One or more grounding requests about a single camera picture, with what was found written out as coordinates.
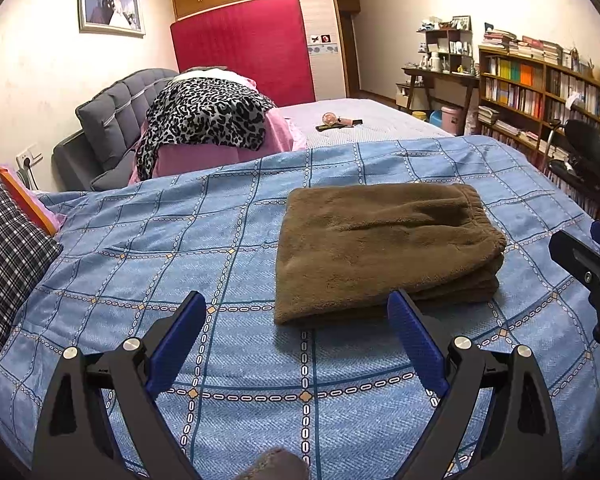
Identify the small round handheld fan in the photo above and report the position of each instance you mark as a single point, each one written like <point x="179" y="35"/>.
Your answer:
<point x="329" y="119"/>

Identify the black remote control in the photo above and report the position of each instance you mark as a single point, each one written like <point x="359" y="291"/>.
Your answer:
<point x="350" y="123"/>

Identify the pink bedding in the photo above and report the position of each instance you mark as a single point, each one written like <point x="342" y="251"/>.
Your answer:
<point x="190" y="160"/>

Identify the wooden desk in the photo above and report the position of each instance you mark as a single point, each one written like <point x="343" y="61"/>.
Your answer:
<point x="440" y="74"/>

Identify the wooden bookshelf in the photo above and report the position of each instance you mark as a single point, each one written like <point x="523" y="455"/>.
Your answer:
<point x="545" y="67"/>

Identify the red mattress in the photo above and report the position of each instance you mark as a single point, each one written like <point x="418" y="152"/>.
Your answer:
<point x="245" y="35"/>

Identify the white pillow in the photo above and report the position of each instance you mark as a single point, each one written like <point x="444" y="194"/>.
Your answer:
<point x="230" y="76"/>

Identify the grey padded headboard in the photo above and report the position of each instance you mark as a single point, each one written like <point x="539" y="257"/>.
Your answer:
<point x="110" y="110"/>

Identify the grey-brown fuzzy cloth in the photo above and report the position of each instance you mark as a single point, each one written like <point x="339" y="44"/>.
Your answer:
<point x="275" y="466"/>

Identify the pink bin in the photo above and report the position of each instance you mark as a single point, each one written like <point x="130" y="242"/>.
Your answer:
<point x="451" y="120"/>

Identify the white jug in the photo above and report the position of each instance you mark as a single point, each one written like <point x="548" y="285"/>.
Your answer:
<point x="435" y="61"/>

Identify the white wall socket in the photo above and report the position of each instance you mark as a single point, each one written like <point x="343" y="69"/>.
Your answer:
<point x="30" y="152"/>

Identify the blue bin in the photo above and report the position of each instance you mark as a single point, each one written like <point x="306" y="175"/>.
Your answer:
<point x="435" y="119"/>

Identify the small wooden cubby shelf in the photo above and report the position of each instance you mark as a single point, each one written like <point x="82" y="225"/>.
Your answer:
<point x="447" y="35"/>

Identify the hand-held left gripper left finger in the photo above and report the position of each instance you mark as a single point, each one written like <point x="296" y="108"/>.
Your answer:
<point x="177" y="340"/>

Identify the orange and pink pillow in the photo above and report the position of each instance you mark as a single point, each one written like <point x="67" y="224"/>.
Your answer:
<point x="27" y="200"/>

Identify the small wooden drawer box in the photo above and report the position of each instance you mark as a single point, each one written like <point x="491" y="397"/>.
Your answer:
<point x="404" y="96"/>

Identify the dark plaid pillow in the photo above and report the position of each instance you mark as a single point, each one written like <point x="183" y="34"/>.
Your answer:
<point x="10" y="260"/>

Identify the leopard print cloth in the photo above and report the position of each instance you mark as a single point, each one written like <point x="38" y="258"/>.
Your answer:
<point x="205" y="115"/>

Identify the small photo frame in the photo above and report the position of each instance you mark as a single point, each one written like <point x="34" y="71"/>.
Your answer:
<point x="461" y="22"/>

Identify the rows of colourful books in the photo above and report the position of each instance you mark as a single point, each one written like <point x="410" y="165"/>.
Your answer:
<point x="515" y="85"/>

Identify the yellow container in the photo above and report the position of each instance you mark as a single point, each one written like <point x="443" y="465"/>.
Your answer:
<point x="418" y="115"/>

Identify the brown fleece pants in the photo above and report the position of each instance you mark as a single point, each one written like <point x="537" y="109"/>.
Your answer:
<point x="380" y="240"/>

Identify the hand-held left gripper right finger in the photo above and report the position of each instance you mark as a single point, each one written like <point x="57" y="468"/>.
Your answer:
<point x="415" y="340"/>

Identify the black office chair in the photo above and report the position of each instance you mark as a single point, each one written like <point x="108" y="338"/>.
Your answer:
<point x="590" y="145"/>

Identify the pile of pale books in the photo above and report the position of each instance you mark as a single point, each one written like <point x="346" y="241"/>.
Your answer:
<point x="520" y="45"/>

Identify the framed wall photo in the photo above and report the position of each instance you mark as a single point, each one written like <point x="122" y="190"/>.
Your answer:
<point x="111" y="4"/>

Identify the blue checked blanket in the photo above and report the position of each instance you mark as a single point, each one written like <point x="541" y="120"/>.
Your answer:
<point x="180" y="230"/>

